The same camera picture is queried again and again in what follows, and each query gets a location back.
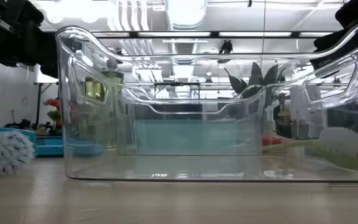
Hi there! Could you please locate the red dish brush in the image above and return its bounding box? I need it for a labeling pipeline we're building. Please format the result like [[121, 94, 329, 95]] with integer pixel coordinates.
[[261, 134, 358, 153]]

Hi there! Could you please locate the blue dish brush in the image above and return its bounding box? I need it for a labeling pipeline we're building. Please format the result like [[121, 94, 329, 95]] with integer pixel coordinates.
[[0, 130, 36, 179]]

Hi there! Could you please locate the black stand pole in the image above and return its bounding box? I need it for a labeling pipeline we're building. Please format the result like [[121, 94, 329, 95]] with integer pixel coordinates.
[[32, 82, 58, 128]]

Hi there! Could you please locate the snake plant in white pot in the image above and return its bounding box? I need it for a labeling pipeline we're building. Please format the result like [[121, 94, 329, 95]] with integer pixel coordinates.
[[224, 61, 288, 108]]

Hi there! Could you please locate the yellow-green dish brush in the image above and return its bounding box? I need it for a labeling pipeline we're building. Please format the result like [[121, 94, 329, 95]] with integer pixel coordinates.
[[262, 126, 358, 171]]

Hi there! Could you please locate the clear plastic bin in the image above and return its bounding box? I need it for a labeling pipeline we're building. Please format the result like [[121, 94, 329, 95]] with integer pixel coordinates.
[[112, 83, 266, 156], [55, 18, 358, 184]]

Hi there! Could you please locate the black overhead light bar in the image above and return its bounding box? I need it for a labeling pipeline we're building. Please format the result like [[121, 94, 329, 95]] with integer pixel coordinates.
[[45, 30, 335, 39]]

